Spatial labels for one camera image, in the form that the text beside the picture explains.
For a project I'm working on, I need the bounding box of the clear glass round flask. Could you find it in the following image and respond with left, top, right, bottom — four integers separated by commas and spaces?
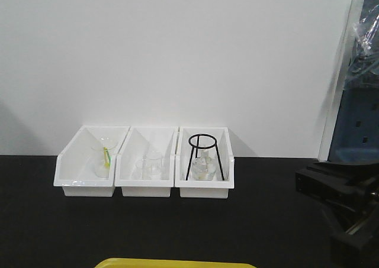
191, 150, 216, 181

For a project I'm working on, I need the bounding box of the clear glass beaker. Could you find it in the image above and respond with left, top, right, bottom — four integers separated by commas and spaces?
133, 150, 163, 180

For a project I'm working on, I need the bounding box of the blue equipment with plastic wrap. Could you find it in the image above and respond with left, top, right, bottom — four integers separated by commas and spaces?
328, 0, 378, 162

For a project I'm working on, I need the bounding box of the white storage bin right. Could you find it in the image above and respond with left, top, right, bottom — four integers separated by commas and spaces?
175, 127, 235, 199

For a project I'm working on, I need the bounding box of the yellow plastic tray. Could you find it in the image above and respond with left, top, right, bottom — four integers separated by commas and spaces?
95, 258, 254, 268

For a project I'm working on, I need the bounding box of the white storage bin left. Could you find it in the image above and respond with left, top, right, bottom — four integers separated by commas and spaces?
53, 125, 130, 197

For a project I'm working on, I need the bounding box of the white storage bin middle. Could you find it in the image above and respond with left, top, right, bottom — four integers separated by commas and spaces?
115, 126, 178, 197

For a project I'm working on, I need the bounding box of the black wire tripod stand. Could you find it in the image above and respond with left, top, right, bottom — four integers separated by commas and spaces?
185, 133, 226, 181

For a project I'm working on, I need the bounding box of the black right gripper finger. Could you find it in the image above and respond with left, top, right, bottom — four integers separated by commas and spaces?
295, 162, 378, 212
323, 206, 374, 267

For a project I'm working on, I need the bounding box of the white storage bin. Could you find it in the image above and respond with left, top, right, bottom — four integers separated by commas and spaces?
53, 125, 130, 197
175, 127, 235, 199
115, 126, 178, 197

